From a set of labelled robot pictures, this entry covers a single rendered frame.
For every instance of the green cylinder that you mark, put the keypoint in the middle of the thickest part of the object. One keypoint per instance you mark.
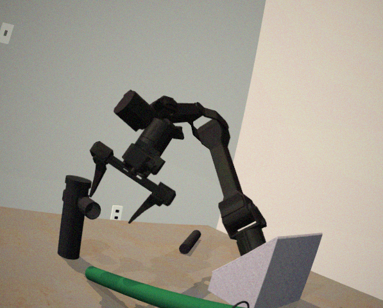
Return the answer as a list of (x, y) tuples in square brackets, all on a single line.
[(160, 298)]

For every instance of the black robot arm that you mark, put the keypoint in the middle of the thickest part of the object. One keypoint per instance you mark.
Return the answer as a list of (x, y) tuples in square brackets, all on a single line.
[(156, 119)]

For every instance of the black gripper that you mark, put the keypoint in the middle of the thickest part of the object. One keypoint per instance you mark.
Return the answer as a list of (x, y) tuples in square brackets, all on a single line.
[(102, 155)]

